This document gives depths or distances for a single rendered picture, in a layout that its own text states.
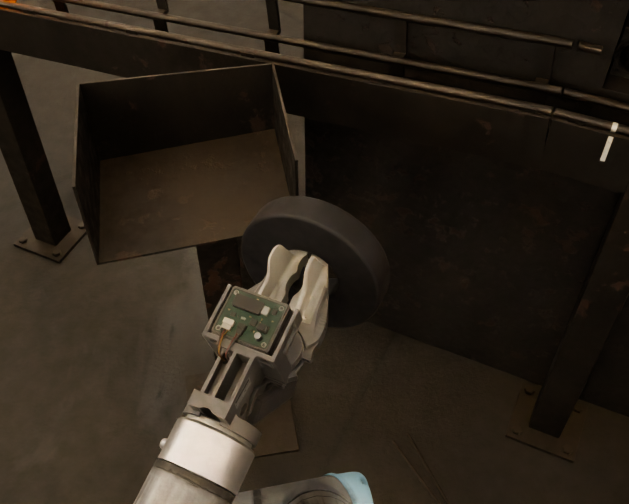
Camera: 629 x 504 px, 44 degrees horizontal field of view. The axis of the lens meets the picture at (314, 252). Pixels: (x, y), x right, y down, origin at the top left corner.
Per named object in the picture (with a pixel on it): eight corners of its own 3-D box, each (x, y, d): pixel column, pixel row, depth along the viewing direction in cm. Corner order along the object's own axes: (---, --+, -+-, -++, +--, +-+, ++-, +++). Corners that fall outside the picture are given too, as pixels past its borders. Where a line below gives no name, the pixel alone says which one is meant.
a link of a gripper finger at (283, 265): (311, 214, 73) (270, 297, 69) (319, 244, 78) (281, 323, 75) (282, 205, 74) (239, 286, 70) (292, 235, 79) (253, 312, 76)
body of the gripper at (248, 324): (305, 303, 67) (244, 431, 62) (318, 339, 74) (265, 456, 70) (228, 275, 69) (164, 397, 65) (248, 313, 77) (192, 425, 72)
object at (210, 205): (158, 380, 155) (76, 82, 102) (287, 361, 159) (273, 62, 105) (162, 473, 142) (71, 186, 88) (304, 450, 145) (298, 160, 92)
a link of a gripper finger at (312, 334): (340, 292, 74) (302, 374, 70) (342, 299, 75) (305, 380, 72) (295, 277, 75) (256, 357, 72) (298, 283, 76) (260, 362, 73)
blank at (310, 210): (242, 181, 77) (225, 202, 75) (386, 210, 71) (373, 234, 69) (268, 288, 88) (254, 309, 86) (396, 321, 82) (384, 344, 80)
